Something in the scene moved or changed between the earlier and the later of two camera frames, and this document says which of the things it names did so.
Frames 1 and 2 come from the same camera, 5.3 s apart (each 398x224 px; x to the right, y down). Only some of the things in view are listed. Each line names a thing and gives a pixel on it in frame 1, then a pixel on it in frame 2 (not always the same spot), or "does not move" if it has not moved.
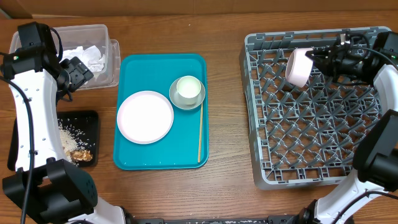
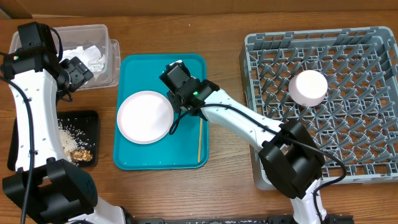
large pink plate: (145, 117) does not move
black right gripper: (325, 61) → (175, 97)
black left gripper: (81, 73) does not move
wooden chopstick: (199, 152) does not move
